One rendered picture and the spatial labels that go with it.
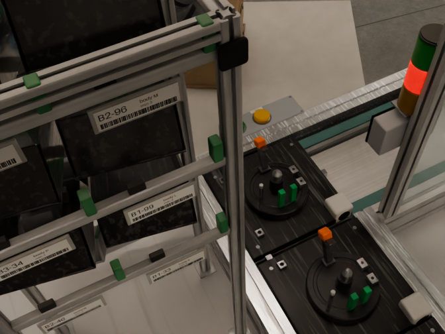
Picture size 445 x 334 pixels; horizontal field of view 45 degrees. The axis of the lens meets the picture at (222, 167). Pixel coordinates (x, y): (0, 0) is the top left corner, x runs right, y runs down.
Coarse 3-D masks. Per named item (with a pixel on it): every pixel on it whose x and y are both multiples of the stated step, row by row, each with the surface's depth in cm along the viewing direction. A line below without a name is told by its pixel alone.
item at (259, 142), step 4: (256, 140) 113; (260, 140) 113; (264, 140) 113; (256, 144) 113; (260, 144) 113; (264, 144) 113; (260, 148) 113; (264, 148) 112; (268, 148) 112; (260, 152) 114; (264, 152) 115; (260, 156) 115; (264, 156) 115; (260, 160) 116; (264, 160) 116; (260, 164) 117; (264, 164) 116; (264, 168) 117
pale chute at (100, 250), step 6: (96, 228) 109; (96, 234) 85; (96, 240) 84; (102, 240) 89; (96, 246) 94; (102, 246) 87; (96, 252) 90; (102, 252) 85; (96, 258) 86; (102, 258) 85
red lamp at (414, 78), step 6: (414, 66) 83; (408, 72) 85; (414, 72) 84; (420, 72) 83; (426, 72) 83; (408, 78) 86; (414, 78) 85; (420, 78) 84; (408, 84) 86; (414, 84) 85; (420, 84) 85; (414, 90) 86; (420, 90) 86
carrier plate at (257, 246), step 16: (288, 144) 125; (256, 160) 123; (272, 160) 122; (288, 160) 122; (304, 160) 122; (208, 176) 120; (320, 176) 119; (320, 192) 117; (336, 192) 116; (224, 208) 115; (304, 208) 114; (320, 208) 114; (256, 224) 112; (272, 224) 112; (288, 224) 112; (304, 224) 112; (320, 224) 112; (256, 240) 110; (272, 240) 110; (288, 240) 110; (256, 256) 108
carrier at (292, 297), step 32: (352, 224) 111; (288, 256) 108; (320, 256) 107; (352, 256) 105; (384, 256) 107; (288, 288) 103; (320, 288) 101; (352, 288) 101; (384, 288) 103; (320, 320) 99; (352, 320) 98; (384, 320) 99; (416, 320) 97
